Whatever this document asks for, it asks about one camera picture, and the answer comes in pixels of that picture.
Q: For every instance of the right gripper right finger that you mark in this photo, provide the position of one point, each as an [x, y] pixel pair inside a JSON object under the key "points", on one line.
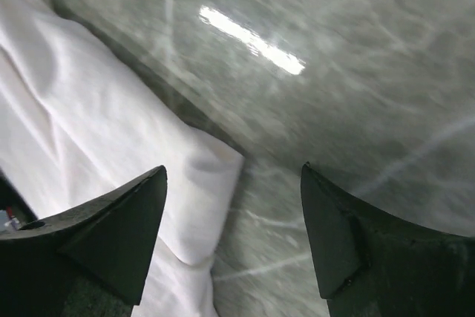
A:
{"points": [[371, 263]]}

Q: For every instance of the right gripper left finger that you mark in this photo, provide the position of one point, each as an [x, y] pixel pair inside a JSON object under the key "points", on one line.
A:
{"points": [[91, 260]]}

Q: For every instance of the white t-shirt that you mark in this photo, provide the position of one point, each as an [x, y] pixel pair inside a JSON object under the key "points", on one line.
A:
{"points": [[76, 123]]}

